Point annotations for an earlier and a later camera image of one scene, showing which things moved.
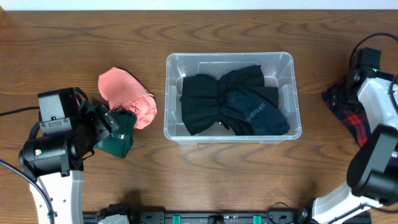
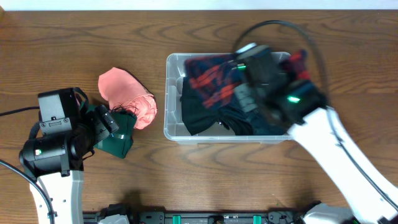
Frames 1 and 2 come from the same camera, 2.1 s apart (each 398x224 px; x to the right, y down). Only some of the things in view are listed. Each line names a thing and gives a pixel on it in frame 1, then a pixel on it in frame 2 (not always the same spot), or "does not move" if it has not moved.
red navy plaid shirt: x=355 y=118 -> x=212 y=78
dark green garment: x=119 y=142 does not move
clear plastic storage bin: x=279 y=70 does not move
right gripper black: x=337 y=99 -> x=243 y=94
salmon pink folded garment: x=124 y=91 does not move
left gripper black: x=99 y=130 does not move
